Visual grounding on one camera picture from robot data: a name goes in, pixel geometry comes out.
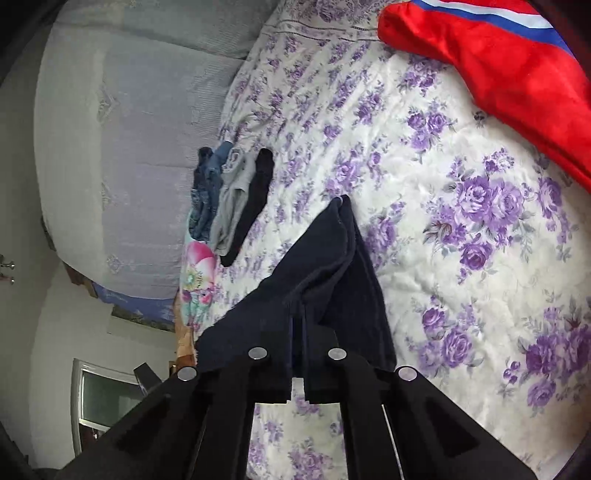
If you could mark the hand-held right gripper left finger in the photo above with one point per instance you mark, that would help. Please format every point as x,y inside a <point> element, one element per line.
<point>272,383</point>

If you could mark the window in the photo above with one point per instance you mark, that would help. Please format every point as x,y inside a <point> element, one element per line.
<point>106,397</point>

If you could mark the grey upholstered headboard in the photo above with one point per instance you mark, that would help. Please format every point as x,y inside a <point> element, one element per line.
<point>138,161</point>

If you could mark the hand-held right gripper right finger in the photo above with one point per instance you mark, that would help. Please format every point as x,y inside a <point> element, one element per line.
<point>323,383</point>

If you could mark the folded grey garment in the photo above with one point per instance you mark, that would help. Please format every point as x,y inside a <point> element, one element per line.
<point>231,203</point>

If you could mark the red striped cloth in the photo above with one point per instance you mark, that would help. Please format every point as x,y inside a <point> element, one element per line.
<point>498,60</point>

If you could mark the folded black garment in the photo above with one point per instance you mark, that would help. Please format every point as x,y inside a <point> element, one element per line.
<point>256,194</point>

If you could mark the folded blue jeans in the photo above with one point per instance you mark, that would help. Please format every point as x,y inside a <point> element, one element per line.
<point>207,184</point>

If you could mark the navy pants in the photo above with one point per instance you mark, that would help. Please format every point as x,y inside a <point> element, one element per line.
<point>314,267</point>

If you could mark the blue patterned cloth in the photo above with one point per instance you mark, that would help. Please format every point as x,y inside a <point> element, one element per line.
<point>134,304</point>

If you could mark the colourful floral blanket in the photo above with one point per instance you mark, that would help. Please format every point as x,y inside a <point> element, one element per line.
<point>198,272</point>

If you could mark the purple floral bed sheet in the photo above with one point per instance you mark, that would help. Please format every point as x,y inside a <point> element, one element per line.
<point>461,258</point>

